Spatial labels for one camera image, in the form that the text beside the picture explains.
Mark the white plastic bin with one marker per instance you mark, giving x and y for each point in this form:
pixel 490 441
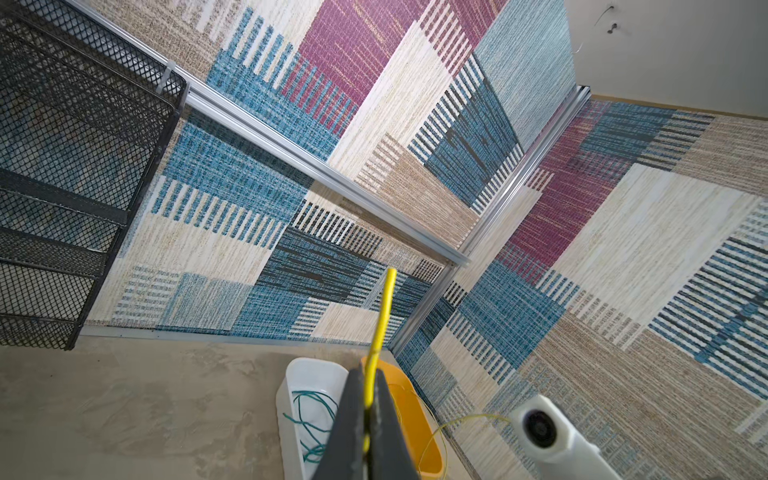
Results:
pixel 306 408

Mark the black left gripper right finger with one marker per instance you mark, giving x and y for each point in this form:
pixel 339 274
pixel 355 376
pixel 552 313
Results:
pixel 388 455

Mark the yellow plastic bin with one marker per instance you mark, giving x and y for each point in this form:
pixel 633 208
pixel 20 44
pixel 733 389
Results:
pixel 423 443

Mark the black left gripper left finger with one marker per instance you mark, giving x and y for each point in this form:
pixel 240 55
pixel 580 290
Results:
pixel 343 458

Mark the black wire shelf rack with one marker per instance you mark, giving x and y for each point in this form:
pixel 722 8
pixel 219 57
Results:
pixel 86 117

